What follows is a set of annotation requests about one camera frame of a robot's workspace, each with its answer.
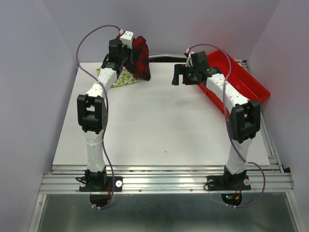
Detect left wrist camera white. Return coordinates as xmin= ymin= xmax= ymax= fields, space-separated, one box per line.
xmin=120 ymin=31 xmax=134 ymax=49

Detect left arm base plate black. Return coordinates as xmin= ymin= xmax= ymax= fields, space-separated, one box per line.
xmin=79 ymin=176 xmax=123 ymax=192

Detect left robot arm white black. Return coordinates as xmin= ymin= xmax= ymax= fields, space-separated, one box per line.
xmin=76 ymin=39 xmax=132 ymax=192

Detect red plastic tray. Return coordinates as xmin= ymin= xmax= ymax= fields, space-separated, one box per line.
xmin=197 ymin=50 xmax=270 ymax=114

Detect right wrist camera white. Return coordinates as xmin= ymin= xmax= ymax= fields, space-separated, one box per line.
xmin=184 ymin=48 xmax=194 ymax=67

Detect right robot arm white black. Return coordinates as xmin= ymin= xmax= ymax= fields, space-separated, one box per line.
xmin=172 ymin=50 xmax=261 ymax=191

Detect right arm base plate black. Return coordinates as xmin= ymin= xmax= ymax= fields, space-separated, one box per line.
xmin=204 ymin=175 xmax=252 ymax=191

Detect aluminium frame rails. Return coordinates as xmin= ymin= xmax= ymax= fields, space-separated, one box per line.
xmin=28 ymin=61 xmax=301 ymax=232

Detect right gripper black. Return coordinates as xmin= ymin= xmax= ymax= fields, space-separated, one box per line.
xmin=171 ymin=63 xmax=199 ymax=86

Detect lemon print skirt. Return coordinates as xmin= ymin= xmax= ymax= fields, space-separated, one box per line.
xmin=94 ymin=68 xmax=137 ymax=89

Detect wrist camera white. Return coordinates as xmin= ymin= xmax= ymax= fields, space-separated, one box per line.
xmin=184 ymin=48 xmax=194 ymax=67
xmin=120 ymin=31 xmax=134 ymax=49

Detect red black plaid skirt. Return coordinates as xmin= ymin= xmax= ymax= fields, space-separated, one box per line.
xmin=123 ymin=36 xmax=151 ymax=81

